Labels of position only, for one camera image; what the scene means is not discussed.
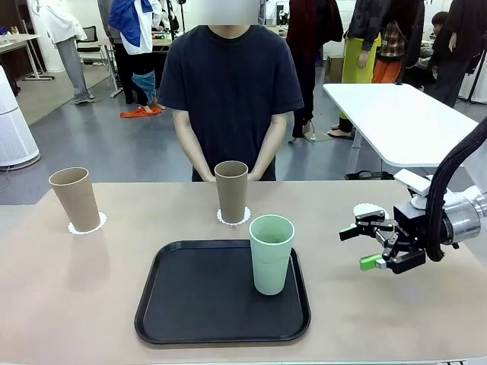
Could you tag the white rounded table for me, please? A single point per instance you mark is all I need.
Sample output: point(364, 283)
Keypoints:
point(399, 121)

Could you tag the wooden desk with white legs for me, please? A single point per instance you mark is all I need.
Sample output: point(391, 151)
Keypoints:
point(19, 40)

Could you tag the white air purifier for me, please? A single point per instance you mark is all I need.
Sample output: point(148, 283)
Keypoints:
point(13, 133)

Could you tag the person's left hand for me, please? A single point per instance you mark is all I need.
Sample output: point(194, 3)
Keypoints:
point(256, 176)

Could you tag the cardboard box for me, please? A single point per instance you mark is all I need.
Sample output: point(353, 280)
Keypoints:
point(335, 68)

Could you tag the person's left forearm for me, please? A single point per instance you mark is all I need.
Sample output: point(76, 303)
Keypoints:
point(270, 140)

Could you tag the person in dark t-shirt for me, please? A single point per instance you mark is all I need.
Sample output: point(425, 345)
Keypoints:
point(232, 87)

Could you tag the mannequin in black clothes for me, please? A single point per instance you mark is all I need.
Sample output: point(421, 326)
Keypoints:
point(460, 34)

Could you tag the black tripod pole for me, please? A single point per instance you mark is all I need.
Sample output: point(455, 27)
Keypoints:
point(169, 15)

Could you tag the white folding screen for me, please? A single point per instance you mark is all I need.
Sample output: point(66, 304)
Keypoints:
point(475, 80)

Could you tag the small mannequin in orange trousers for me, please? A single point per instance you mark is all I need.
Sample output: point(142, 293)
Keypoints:
point(388, 70)

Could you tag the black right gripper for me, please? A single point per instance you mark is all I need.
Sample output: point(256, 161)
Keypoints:
point(412, 224)

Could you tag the light green tall cup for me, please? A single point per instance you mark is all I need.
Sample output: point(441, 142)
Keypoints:
point(270, 270)

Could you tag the brown tall cup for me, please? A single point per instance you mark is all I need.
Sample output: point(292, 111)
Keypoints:
point(76, 197)
point(232, 197)

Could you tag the person in grey sweater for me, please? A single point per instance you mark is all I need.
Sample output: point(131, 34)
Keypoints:
point(125, 68)

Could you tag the person's right hand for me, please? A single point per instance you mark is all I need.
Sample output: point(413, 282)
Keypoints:
point(207, 175)

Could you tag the orange cloth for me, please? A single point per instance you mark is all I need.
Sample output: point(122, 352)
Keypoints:
point(139, 113)

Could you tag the seated person in grey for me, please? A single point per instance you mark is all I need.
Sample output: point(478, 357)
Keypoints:
point(439, 26)

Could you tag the black plastic tray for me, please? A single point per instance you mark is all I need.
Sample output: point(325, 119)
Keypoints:
point(198, 304)

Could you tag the mannequin in white coat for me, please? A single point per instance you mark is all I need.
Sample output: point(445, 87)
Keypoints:
point(70, 57)

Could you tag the mannequin in blue white jacket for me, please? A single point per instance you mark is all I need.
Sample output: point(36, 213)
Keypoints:
point(131, 23)

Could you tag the mannequin in yellow skirt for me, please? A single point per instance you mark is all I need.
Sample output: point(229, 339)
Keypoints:
point(359, 61)

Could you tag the black office chair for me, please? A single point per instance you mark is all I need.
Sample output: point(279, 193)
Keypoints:
point(91, 42)

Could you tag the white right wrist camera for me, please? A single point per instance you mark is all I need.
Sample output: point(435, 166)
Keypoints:
point(412, 180)

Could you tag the white paper doily coaster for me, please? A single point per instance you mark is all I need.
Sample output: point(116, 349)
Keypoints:
point(249, 216)
point(102, 223)
point(363, 209)

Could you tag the person's right forearm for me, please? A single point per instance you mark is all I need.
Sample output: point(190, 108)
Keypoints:
point(190, 140)

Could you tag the black object on floor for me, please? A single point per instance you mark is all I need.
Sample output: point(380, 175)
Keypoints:
point(369, 175)

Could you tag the background work table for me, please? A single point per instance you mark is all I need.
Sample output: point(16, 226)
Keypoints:
point(161, 42)

